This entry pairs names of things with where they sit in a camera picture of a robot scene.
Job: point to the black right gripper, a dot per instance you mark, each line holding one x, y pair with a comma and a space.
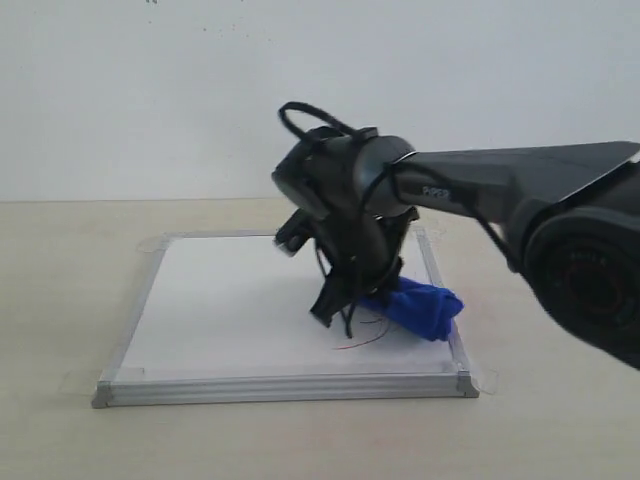
365, 261

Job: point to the blue microfibre cloth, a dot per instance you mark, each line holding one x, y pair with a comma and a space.
425, 310

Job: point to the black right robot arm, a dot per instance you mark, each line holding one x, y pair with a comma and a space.
565, 218

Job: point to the white aluminium-framed whiteboard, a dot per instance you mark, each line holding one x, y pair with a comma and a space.
224, 318

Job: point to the clear tape far-right corner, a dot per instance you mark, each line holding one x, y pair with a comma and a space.
434, 235

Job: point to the clear tape near-right corner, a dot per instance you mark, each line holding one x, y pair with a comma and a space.
474, 380

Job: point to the clear tape far-left corner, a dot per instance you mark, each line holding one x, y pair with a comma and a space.
153, 244

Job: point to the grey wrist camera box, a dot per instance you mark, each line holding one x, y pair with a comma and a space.
294, 233

